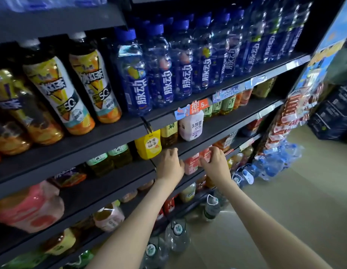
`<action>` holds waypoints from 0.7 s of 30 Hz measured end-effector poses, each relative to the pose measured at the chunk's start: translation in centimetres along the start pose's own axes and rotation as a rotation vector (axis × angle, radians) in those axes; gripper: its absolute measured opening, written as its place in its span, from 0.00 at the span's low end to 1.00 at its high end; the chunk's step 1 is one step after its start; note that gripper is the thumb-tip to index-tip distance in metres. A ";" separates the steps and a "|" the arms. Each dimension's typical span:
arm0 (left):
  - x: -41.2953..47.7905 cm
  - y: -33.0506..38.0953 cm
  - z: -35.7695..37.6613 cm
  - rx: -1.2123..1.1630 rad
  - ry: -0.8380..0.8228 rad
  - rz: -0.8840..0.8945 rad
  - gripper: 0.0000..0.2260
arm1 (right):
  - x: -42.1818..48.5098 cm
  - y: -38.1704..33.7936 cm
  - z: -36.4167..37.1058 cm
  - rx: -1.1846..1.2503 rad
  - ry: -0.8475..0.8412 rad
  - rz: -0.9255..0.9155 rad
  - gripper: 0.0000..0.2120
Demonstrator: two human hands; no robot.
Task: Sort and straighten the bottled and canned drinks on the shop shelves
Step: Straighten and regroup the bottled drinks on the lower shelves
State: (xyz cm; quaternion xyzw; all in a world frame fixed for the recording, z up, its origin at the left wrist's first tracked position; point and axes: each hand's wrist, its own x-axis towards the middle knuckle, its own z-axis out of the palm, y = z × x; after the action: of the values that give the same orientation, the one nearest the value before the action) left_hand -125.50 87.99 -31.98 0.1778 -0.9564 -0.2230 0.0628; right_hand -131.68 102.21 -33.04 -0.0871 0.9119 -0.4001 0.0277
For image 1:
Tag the person's left thumb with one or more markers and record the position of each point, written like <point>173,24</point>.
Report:
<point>181,166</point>

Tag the red label drink bottle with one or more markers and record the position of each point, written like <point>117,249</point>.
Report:
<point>251,127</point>

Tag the small pink drink bottle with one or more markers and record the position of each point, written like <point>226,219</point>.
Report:
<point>205,155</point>
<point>191,164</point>

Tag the white pink yoghurt drink bottle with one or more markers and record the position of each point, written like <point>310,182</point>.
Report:
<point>191,126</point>

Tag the brown tea bottle yellow label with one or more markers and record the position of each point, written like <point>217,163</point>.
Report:
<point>169,134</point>

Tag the orange blue price tag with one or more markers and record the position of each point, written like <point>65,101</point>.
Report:
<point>190,108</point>

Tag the green tea bottle white cap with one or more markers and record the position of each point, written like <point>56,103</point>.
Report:
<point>100,164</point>
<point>120,155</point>

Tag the person's right forearm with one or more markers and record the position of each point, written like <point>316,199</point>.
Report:
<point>263,229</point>

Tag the row of blue-capped water bottles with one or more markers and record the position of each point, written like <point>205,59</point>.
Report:
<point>201,53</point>

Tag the stack of dark blue cartons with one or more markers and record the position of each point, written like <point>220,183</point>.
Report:
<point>333,112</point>

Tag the yellow juice bottle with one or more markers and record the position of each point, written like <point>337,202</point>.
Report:
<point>148,145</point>

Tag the person's right hand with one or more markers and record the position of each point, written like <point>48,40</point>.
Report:
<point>218,169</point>

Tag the purple label drink bottle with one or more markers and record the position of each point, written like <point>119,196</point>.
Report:
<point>69,177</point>

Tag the orange label drink bottle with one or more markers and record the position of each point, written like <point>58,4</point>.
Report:
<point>224,142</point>

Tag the yellow iced tea bottle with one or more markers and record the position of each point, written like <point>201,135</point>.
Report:
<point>22,109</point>
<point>8,137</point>
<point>60,92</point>
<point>95,81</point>

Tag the green label tea bottle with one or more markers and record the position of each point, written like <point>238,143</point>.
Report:
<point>208,110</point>
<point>217,107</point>
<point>228,105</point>

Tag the person's left hand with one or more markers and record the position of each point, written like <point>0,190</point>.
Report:
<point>169,168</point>

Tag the pale yellow drink bottle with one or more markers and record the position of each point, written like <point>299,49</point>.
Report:
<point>187,193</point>

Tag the black metal shelf rack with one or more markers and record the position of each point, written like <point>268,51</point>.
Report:
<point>111,140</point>

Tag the colourful poster panel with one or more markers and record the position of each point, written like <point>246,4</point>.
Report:
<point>327,50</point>

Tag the large clear water jug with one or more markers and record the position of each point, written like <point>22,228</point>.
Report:
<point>155,253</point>
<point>211,207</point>
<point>177,235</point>

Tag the olive green drink bottle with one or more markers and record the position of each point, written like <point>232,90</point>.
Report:
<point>263,88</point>

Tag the person's left forearm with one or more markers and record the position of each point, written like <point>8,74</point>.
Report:
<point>134,229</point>

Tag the person's right thumb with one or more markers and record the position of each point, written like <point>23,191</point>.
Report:
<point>203,163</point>

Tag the plastic-wrapped water bottle packs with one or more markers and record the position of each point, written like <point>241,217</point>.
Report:
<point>270,162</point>

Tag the hanging strip of red snack packets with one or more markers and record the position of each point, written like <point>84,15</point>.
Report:
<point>291,117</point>

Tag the large pink drink bottle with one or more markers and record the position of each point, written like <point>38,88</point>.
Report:
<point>30,207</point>

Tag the white label tea bottle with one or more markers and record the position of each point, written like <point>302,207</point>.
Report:
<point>109,217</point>

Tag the wrapped pack of clear bottles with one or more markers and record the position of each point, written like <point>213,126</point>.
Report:
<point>47,1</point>

